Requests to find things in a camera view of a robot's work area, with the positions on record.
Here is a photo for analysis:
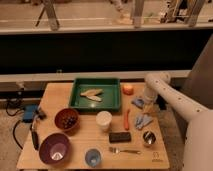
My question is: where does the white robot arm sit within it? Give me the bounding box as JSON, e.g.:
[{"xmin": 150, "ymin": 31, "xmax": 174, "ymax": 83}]
[{"xmin": 142, "ymin": 72, "xmax": 213, "ymax": 171}]

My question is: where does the brown bowl with dark fruit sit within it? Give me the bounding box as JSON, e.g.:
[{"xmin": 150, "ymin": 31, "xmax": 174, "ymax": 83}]
[{"xmin": 54, "ymin": 108, "xmax": 79, "ymax": 132}]

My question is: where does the purple bowl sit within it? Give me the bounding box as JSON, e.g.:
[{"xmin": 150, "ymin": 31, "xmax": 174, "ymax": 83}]
[{"xmin": 39, "ymin": 133, "xmax": 70, "ymax": 165}]

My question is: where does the blue crumpled cloth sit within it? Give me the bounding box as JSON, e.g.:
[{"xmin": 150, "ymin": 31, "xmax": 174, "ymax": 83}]
[{"xmin": 135, "ymin": 114, "xmax": 153, "ymax": 130}]

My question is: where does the orange carrot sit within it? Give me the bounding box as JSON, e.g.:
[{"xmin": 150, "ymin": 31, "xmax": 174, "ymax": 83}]
[{"xmin": 124, "ymin": 109, "xmax": 130, "ymax": 131}]

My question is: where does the small metal cup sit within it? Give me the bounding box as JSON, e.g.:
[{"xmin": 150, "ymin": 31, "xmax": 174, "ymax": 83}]
[{"xmin": 143, "ymin": 131, "xmax": 156, "ymax": 146}]

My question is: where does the white paper cup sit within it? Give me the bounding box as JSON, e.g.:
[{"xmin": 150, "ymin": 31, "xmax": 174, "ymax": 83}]
[{"xmin": 96, "ymin": 111, "xmax": 112, "ymax": 131}]

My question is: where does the black rectangular block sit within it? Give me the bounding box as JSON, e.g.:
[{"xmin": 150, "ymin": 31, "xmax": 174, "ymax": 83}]
[{"xmin": 109, "ymin": 132, "xmax": 131, "ymax": 143}]

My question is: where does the silver metal fork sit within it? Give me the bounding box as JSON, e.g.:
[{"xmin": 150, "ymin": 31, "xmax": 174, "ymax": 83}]
[{"xmin": 108, "ymin": 147, "xmax": 141, "ymax": 154}]

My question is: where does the pale wooden spatula piece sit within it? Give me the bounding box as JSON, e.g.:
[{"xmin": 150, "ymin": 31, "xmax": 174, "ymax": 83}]
[{"xmin": 81, "ymin": 89, "xmax": 103, "ymax": 102}]

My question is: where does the green plastic tray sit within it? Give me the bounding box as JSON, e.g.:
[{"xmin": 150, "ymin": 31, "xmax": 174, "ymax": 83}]
[{"xmin": 69, "ymin": 78, "xmax": 121, "ymax": 112}]

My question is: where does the blue plastic cup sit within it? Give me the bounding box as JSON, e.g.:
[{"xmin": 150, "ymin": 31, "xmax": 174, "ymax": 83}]
[{"xmin": 85, "ymin": 149, "xmax": 101, "ymax": 167}]

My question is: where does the blue table clamp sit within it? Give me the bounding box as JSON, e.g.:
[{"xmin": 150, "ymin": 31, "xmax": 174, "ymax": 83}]
[{"xmin": 22, "ymin": 105, "xmax": 46, "ymax": 123}]

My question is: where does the black handle tool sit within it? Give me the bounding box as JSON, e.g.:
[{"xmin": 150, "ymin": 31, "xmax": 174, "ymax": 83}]
[{"xmin": 30, "ymin": 120, "xmax": 39, "ymax": 150}]

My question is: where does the black cable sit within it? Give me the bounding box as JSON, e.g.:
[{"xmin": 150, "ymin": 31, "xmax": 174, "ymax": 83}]
[{"xmin": 5, "ymin": 96, "xmax": 34, "ymax": 150}]

